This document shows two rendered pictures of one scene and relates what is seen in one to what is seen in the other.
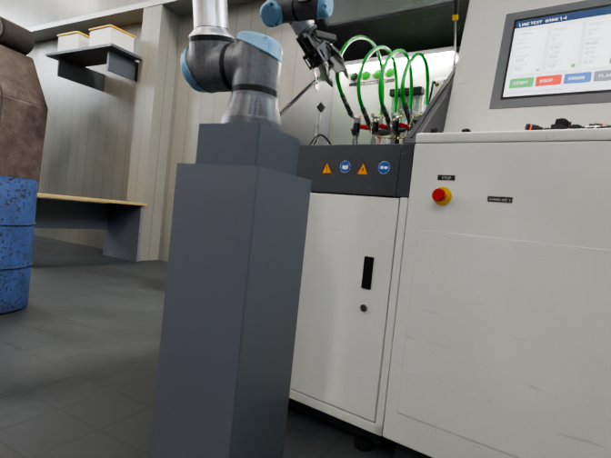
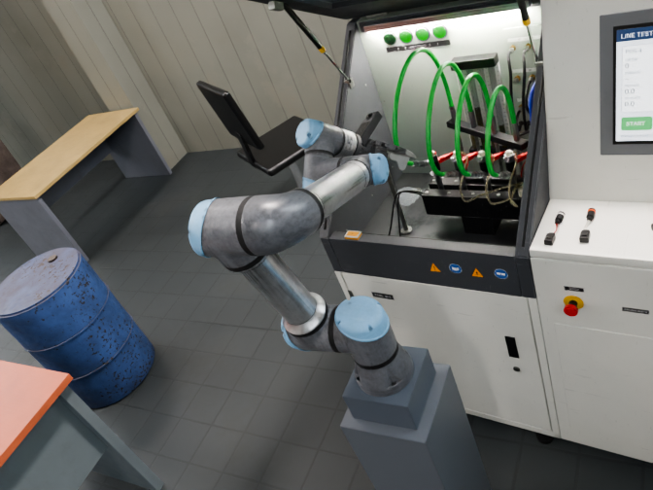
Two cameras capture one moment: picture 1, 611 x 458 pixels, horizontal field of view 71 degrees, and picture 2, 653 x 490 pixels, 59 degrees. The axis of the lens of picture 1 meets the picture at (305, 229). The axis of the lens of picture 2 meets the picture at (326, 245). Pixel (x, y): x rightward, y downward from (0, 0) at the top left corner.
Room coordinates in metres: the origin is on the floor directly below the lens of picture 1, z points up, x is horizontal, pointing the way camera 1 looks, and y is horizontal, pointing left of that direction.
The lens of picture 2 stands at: (0.09, 0.00, 2.04)
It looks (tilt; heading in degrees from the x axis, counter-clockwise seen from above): 35 degrees down; 10
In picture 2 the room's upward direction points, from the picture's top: 24 degrees counter-clockwise
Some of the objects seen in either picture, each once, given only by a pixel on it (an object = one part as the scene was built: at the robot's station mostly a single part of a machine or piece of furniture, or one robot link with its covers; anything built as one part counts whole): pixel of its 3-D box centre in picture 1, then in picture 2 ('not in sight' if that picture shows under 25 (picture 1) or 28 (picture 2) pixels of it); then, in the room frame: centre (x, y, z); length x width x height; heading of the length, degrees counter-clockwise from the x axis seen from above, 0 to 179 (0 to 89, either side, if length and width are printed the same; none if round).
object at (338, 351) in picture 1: (301, 291); (446, 351); (1.46, -0.01, 0.44); 0.65 x 0.02 x 0.68; 55
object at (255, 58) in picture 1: (255, 64); (362, 329); (1.07, 0.17, 1.07); 0.13 x 0.12 x 0.14; 64
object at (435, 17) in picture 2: (394, 58); (440, 17); (1.89, -0.31, 1.43); 0.54 x 0.03 x 0.02; 55
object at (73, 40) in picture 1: (79, 47); not in sight; (5.17, 2.93, 2.43); 0.40 x 0.33 x 0.22; 61
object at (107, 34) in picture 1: (111, 43); not in sight; (4.88, 2.40, 2.43); 0.41 x 0.34 x 0.22; 61
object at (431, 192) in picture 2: not in sight; (480, 206); (1.60, -0.25, 0.91); 0.34 x 0.10 x 0.15; 55
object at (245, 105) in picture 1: (253, 111); (379, 359); (1.06, 0.16, 0.95); 0.15 x 0.15 x 0.10
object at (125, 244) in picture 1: (74, 228); (87, 184); (4.36, 2.36, 0.33); 1.22 x 0.64 x 0.65; 151
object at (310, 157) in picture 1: (316, 169); (421, 261); (1.48, -0.02, 0.87); 0.62 x 0.04 x 0.16; 55
